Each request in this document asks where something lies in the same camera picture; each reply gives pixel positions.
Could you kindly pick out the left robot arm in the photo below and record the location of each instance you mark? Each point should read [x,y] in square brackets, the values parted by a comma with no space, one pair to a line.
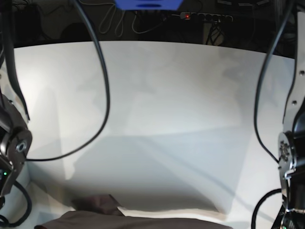
[291,141]

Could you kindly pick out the blue plastic bin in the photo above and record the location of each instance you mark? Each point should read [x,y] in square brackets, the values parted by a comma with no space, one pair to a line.
[148,4]

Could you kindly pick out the black power strip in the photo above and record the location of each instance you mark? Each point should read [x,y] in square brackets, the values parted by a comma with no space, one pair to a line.
[205,17]

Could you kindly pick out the pink t-shirt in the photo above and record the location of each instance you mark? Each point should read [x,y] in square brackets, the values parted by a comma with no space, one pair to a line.
[102,212]

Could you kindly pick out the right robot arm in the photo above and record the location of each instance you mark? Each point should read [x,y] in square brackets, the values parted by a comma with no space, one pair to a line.
[15,137]

